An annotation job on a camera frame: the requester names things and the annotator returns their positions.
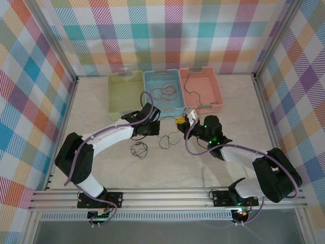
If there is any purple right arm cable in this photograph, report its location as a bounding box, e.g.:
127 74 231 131
184 121 300 226

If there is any dark green thin wire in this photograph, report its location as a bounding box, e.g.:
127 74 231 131
158 130 181 150

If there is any blue plastic basket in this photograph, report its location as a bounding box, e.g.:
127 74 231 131
143 68 185 118

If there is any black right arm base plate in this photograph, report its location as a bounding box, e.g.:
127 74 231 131
212 188 259 208

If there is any black thin wire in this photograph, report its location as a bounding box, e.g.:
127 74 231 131
183 73 219 106

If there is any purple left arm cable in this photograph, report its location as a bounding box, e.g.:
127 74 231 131
64 91 155 227

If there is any green plastic basket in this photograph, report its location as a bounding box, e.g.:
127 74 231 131
107 70 147 120

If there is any aluminium table side rail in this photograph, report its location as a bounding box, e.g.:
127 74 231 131
252 75 309 204
43 77 80 191

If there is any aluminium mounting rail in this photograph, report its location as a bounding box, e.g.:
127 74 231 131
27 187 308 211

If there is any pink plastic basket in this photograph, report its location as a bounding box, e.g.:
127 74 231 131
178 66 224 114

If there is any aluminium frame post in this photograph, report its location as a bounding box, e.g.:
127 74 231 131
24 0 79 86
252 0 309 81

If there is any red thin wire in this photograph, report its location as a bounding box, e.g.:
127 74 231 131
150 83 180 107

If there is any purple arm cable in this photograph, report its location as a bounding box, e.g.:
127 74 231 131
184 121 300 226
64 91 155 227

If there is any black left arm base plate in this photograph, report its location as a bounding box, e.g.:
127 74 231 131
77 191 124 209

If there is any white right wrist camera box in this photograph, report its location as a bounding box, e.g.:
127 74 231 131
184 108 199 126

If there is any slotted grey cable duct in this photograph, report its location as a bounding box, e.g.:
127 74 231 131
40 209 234 221

